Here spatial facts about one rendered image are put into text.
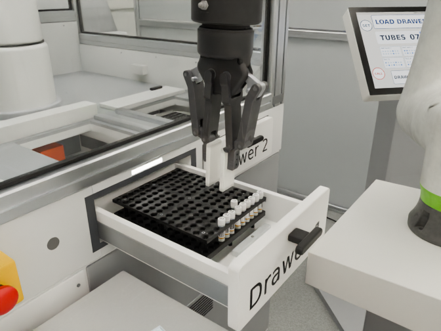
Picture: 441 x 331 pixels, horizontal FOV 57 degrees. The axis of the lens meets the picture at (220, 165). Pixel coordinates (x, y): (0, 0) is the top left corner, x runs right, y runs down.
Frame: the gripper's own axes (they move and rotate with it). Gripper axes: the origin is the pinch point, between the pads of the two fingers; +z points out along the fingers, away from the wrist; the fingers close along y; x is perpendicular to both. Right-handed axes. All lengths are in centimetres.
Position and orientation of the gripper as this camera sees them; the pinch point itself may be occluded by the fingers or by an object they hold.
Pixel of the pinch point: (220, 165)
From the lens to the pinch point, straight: 61.5
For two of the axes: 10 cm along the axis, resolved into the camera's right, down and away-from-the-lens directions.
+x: -6.0, 3.2, -7.4
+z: -0.4, 9.1, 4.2
